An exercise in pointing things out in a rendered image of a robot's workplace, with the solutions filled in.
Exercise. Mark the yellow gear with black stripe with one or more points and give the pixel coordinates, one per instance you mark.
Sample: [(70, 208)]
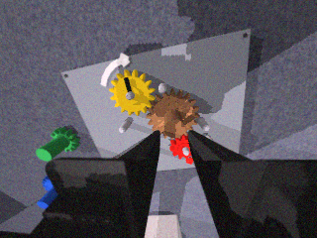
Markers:
[(138, 86)]

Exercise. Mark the red curved arrow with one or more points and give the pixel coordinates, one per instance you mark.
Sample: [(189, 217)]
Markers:
[(189, 160)]

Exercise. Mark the white curved arrow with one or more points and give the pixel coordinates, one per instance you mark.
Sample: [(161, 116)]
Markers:
[(123, 60)]

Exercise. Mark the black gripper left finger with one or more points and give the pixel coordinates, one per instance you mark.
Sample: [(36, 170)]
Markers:
[(132, 176)]

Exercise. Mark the green gear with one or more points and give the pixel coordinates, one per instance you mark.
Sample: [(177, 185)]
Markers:
[(62, 140)]

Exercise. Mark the brown gear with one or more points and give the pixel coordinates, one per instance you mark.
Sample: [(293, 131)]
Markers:
[(173, 114)]

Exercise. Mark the blue gear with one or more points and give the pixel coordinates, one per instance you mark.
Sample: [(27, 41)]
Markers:
[(51, 194)]

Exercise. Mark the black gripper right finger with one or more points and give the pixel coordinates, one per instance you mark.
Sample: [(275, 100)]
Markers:
[(235, 185)]

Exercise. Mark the red gear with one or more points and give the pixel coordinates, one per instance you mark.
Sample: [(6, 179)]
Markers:
[(178, 144)]

